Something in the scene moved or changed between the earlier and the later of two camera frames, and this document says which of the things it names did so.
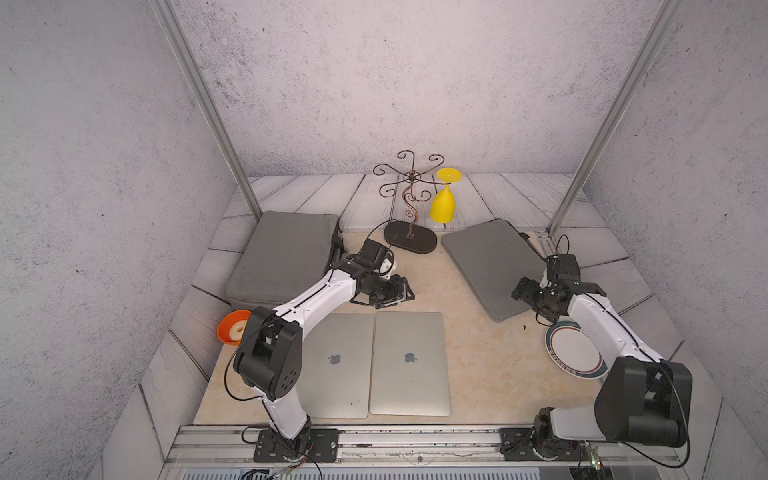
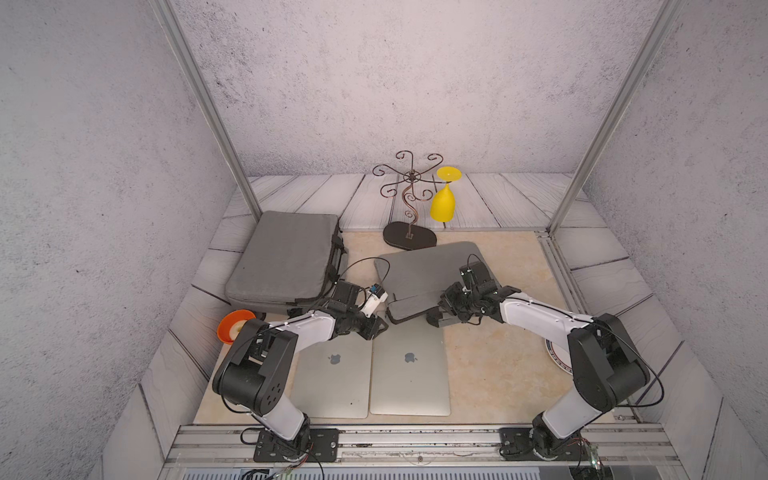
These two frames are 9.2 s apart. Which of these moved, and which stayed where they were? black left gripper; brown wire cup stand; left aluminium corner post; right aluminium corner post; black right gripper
Moved: black right gripper; black left gripper
Stayed: right aluminium corner post; brown wire cup stand; left aluminium corner post
